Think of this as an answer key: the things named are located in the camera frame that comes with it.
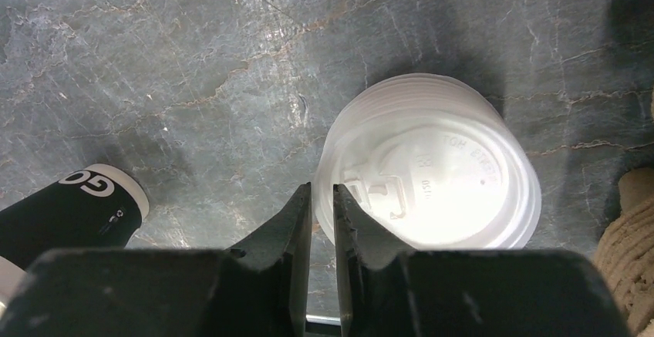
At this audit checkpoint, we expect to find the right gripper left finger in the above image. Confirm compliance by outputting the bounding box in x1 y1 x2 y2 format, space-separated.
1 184 312 336

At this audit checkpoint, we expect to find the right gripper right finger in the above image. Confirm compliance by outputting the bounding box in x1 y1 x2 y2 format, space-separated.
332 184 629 336

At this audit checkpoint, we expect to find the stack of white lids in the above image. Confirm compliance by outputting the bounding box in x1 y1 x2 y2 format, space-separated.
312 73 541 249

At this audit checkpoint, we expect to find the brown cardboard cup carrier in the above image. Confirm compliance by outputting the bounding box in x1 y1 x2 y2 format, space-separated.
593 167 653 336

